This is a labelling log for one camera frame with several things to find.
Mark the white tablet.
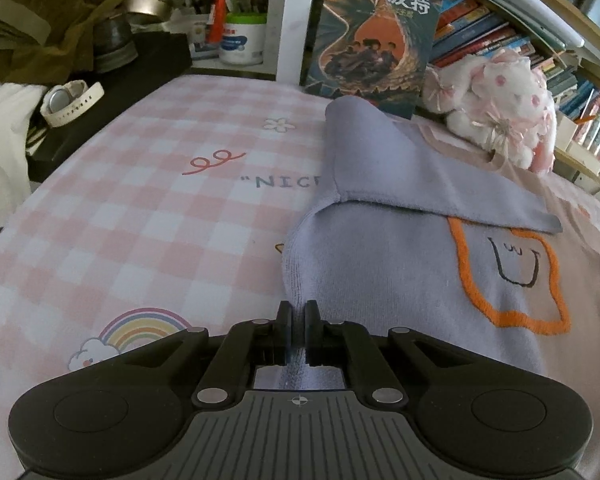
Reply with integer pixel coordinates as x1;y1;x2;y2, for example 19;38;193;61
460;0;587;52

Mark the dark round metal tin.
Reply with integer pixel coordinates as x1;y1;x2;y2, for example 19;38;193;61
92;12;139;74

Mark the white wristwatch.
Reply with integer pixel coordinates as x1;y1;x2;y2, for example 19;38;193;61
40;80;105;129

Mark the pink checked cartoon mat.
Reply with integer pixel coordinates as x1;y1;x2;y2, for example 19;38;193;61
0;74;600;403

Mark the row of colourful books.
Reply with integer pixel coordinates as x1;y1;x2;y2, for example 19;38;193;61
427;0;600;182

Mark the white jar with green lid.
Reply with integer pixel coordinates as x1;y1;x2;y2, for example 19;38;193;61
218;12;269;67

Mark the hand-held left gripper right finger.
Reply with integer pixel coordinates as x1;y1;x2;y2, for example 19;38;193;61
304;301;527;409

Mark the red tassel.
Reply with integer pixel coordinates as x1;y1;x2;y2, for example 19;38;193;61
207;0;230;47

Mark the purple and beige sweater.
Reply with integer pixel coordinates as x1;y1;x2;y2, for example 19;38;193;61
281;95;600;480

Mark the white framed bookshelf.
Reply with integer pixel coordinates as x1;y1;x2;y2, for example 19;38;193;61
170;0;600;202

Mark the large illustrated book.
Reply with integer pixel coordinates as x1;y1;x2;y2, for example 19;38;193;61
300;0;448;122

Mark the brass metal bowl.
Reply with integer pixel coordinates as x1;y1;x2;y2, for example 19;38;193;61
125;0;174;27

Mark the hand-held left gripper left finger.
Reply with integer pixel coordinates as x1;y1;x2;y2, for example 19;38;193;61
75;301;295;409

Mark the white and pink plush rabbit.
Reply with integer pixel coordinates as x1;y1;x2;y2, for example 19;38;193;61
422;50;559;177

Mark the white cloth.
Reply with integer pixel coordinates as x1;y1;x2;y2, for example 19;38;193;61
0;77;49;232

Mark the olive green cloth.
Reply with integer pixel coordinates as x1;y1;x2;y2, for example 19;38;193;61
0;0;142;84

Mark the black box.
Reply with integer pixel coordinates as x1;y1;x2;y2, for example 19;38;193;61
27;32;194;184

